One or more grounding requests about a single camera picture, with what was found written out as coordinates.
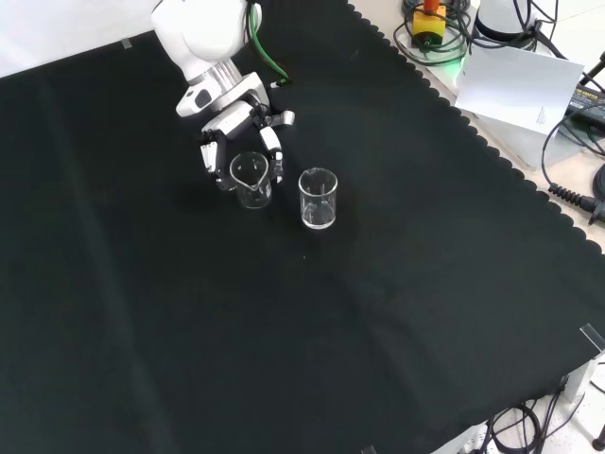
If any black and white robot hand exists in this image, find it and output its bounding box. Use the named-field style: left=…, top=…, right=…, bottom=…
left=175, top=71, right=297, bottom=193

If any clear glass beaker printed scale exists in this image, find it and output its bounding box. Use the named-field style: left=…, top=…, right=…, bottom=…
left=229, top=150, right=274, bottom=210

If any clear plastic beaker embossed scale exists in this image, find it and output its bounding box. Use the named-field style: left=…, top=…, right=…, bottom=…
left=298, top=167, right=338, bottom=231

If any yellow stop button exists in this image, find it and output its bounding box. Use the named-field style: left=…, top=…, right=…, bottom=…
left=411, top=0, right=448, bottom=48

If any black bench cloth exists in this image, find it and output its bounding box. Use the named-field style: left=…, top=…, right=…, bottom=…
left=0, top=0, right=605, bottom=454

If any white cylindrical device black base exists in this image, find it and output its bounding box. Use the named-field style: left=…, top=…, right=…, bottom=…
left=474, top=0, right=538, bottom=45

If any pale board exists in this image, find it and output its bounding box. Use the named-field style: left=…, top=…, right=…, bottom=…
left=454, top=46, right=586, bottom=139

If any grey flat box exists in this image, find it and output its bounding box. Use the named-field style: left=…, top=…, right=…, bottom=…
left=460, top=106, right=593, bottom=169

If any black power adapter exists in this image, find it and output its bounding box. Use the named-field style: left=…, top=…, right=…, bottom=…
left=565, top=79, right=605, bottom=117

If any clear tape piece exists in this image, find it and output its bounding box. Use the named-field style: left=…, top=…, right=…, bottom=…
left=578, top=323, right=605, bottom=354

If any green cable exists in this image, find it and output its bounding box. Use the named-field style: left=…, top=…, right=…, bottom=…
left=248, top=0, right=292, bottom=89

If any black coiled cable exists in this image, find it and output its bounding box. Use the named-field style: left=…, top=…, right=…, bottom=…
left=392, top=0, right=474, bottom=66

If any black cable ribbed plug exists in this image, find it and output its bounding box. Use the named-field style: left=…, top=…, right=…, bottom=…
left=541, top=106, right=605, bottom=224

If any black floor cable bundle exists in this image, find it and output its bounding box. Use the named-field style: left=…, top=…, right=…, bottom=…
left=479, top=392, right=605, bottom=454

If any grey metal bench bracket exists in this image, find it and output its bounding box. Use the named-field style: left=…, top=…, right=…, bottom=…
left=559, top=359, right=600, bottom=404

